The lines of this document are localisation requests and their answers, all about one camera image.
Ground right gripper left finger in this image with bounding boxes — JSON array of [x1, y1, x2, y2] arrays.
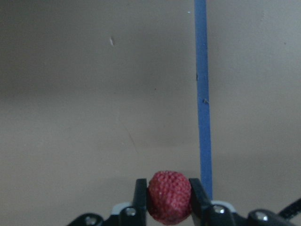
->
[[69, 178, 147, 226]]

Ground red strawberry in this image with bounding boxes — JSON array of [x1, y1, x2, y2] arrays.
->
[[148, 170, 192, 226]]

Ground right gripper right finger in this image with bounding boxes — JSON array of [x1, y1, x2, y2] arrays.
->
[[189, 178, 285, 226]]

